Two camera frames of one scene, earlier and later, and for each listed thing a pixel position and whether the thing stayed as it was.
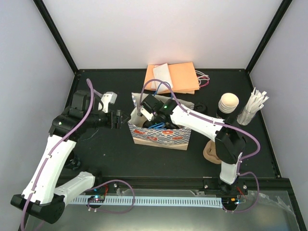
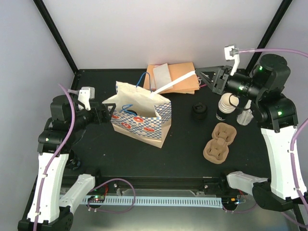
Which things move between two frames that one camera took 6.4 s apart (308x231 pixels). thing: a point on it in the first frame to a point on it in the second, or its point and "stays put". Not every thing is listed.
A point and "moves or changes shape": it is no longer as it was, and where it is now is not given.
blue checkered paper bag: x=145 y=134 moves or changes shape
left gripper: x=117 y=124 to x=106 y=117
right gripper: x=147 y=124 to x=222 y=72
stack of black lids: x=200 y=107 stays put
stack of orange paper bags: x=181 y=76 stays put
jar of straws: x=255 y=101 stays put
